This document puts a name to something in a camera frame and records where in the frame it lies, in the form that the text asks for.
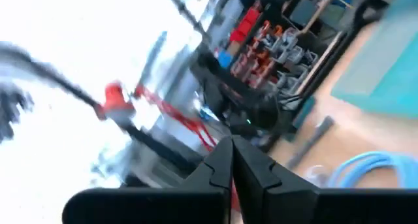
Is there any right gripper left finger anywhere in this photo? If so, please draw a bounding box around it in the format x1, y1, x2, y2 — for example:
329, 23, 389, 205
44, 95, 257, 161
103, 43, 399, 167
61, 135, 234, 224

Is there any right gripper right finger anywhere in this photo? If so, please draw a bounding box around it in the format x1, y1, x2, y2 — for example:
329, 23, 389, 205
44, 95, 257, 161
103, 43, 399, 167
233, 135, 418, 224

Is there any black white braided USB cable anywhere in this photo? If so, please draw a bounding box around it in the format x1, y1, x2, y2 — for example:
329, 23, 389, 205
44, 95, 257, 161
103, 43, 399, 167
286, 115, 336, 170

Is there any light blue ethernet cable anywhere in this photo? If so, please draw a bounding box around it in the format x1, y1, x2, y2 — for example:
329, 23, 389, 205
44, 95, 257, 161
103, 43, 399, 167
327, 150, 418, 189

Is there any teal translucent plastic bin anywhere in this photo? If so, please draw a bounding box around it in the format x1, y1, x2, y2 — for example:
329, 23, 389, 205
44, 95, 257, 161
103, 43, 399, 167
330, 0, 418, 118

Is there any storage rack with bins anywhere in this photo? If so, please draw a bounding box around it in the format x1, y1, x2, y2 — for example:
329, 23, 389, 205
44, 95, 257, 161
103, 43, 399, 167
214, 0, 327, 94

